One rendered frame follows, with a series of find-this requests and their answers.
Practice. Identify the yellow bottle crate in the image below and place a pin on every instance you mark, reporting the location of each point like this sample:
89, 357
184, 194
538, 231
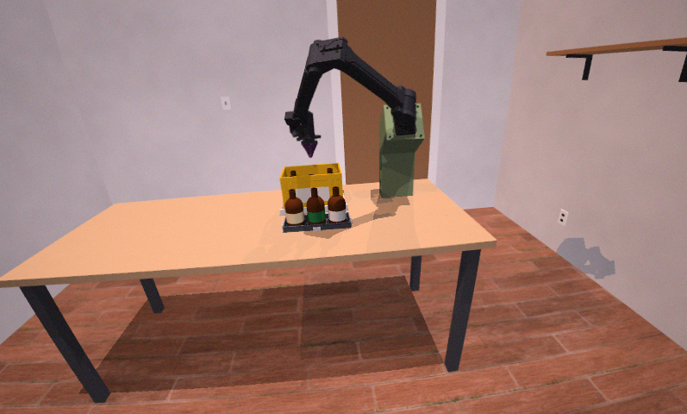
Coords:
302, 183

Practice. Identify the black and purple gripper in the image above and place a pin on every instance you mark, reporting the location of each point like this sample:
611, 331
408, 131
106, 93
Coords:
308, 142

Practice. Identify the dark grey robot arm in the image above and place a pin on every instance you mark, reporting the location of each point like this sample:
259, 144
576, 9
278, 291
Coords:
323, 57

